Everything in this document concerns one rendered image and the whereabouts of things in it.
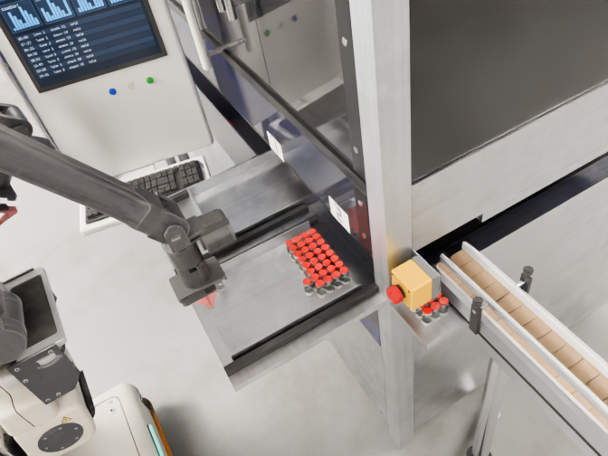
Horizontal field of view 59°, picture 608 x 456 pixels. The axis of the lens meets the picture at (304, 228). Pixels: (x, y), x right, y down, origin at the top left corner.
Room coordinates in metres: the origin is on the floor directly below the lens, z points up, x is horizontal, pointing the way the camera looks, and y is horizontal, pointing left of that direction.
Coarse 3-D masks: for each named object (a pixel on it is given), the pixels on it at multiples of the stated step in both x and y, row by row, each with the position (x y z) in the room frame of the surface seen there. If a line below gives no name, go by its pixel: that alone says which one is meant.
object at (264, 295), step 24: (240, 264) 0.93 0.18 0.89; (264, 264) 0.92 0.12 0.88; (288, 264) 0.90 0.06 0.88; (240, 288) 0.86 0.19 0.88; (264, 288) 0.84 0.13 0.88; (288, 288) 0.82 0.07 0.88; (360, 288) 0.76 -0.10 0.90; (216, 312) 0.80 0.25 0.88; (240, 312) 0.78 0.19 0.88; (264, 312) 0.77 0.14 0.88; (288, 312) 0.75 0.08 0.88; (312, 312) 0.72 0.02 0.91; (240, 336) 0.71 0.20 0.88; (264, 336) 0.68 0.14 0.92
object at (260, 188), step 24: (240, 168) 1.30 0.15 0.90; (264, 168) 1.30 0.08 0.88; (288, 168) 1.28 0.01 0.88; (192, 192) 1.25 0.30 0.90; (216, 192) 1.24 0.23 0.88; (240, 192) 1.22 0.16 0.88; (264, 192) 1.19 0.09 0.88; (288, 192) 1.17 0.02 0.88; (240, 216) 1.11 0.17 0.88; (264, 216) 1.09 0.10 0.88
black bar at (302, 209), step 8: (296, 208) 1.08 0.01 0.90; (304, 208) 1.07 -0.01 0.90; (280, 216) 1.06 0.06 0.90; (288, 216) 1.05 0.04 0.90; (296, 216) 1.06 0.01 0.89; (264, 224) 1.04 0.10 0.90; (272, 224) 1.03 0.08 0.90; (280, 224) 1.04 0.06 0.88; (248, 232) 1.03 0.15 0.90; (256, 232) 1.02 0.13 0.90; (264, 232) 1.02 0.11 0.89; (240, 240) 1.00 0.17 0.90; (248, 240) 1.01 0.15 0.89; (224, 248) 0.99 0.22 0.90; (232, 248) 0.99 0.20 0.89; (208, 256) 0.97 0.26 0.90; (216, 256) 0.97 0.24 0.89; (176, 272) 0.94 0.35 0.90
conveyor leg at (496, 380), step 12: (492, 360) 0.58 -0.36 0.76; (492, 372) 0.58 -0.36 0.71; (504, 372) 0.56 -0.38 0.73; (492, 384) 0.57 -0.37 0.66; (504, 384) 0.57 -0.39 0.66; (492, 396) 0.57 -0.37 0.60; (480, 408) 0.59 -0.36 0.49; (492, 408) 0.57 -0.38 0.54; (480, 420) 0.58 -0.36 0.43; (492, 420) 0.56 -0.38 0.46; (480, 432) 0.58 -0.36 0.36; (492, 432) 0.57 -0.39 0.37; (480, 444) 0.57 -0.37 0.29
